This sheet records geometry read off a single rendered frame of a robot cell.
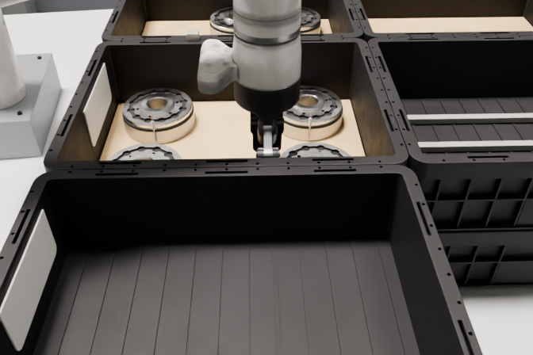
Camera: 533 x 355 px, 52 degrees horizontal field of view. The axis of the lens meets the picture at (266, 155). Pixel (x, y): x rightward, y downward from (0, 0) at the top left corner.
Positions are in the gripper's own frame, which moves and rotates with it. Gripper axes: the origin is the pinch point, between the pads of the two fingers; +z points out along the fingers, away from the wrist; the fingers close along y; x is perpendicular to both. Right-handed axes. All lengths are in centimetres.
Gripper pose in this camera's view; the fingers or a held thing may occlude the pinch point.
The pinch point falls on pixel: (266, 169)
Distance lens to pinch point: 69.2
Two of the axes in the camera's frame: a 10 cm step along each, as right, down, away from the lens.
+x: -10.0, 0.1, -0.2
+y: -0.3, -6.2, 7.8
